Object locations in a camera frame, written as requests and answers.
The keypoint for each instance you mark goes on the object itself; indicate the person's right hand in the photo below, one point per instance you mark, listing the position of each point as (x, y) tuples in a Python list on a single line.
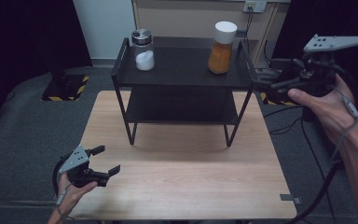
[(329, 109)]

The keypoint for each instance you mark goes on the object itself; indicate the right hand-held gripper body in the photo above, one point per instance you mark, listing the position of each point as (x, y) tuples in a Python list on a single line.
[(323, 74)]

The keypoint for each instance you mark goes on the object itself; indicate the black stand with striped base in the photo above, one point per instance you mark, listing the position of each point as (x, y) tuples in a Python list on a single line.
[(273, 101), (65, 88)]

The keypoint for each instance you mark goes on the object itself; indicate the black two-tier metal rack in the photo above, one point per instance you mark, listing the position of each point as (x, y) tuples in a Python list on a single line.
[(183, 67)]

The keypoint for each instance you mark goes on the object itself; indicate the person's left hand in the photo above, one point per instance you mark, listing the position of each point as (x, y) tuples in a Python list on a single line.
[(71, 196)]

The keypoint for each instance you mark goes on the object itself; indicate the white wall socket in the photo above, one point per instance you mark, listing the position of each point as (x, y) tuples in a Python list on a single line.
[(254, 5)]

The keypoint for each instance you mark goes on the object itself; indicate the orange jar with white lid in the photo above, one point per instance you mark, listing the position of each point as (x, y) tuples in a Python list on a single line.
[(220, 56)]

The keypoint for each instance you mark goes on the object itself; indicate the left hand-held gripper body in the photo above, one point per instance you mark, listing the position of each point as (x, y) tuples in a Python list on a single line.
[(74, 157)]

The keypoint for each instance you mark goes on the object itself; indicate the glass jar with silver lid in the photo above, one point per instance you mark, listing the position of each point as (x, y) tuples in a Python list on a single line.
[(143, 56)]

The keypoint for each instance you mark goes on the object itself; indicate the grey tape piece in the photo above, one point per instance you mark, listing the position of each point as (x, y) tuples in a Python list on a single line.
[(289, 198)]

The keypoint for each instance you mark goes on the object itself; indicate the beige wooden cabinet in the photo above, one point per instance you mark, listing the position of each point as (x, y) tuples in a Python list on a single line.
[(180, 18)]

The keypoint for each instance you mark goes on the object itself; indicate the black curtain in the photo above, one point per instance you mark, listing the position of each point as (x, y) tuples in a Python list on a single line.
[(338, 18), (28, 34)]

